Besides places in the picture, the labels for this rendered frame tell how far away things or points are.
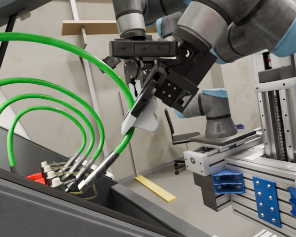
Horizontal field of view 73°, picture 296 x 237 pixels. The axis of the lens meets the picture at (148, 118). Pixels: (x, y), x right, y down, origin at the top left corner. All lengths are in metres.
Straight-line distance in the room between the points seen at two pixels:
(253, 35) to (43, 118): 2.99
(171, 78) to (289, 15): 0.20
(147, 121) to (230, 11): 0.22
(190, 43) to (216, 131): 0.69
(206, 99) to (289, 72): 0.33
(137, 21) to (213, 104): 0.56
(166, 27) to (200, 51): 0.69
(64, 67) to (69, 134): 1.00
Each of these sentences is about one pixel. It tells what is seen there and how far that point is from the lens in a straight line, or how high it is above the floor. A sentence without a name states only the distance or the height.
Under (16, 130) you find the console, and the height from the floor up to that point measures 1.26.
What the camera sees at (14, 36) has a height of 1.42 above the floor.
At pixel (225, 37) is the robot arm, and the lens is 0.48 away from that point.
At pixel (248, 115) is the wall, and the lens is 5.25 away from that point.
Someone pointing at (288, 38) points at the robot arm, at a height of 1.33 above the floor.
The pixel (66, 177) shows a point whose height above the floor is 1.09.
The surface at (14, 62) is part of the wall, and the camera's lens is 3.30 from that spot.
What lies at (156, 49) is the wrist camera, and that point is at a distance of 0.34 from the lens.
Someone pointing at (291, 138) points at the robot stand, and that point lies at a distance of 0.91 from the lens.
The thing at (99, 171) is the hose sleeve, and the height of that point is 1.16.
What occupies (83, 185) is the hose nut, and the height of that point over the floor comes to 1.14.
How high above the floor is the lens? 1.27
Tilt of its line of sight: 5 degrees down
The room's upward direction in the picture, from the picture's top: 11 degrees counter-clockwise
